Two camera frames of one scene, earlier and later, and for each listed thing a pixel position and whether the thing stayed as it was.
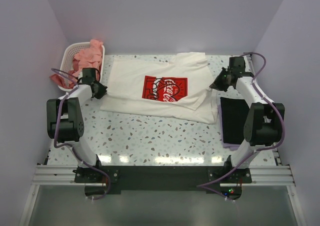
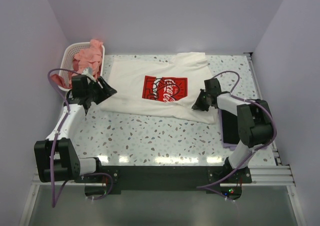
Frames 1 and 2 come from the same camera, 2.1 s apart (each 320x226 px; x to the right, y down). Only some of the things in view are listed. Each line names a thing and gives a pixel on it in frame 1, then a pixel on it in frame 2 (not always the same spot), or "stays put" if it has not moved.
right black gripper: (217, 84) to (197, 104)
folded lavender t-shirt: (229, 147) stays put
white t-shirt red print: (180, 89) stays put
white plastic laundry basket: (70, 50) stays put
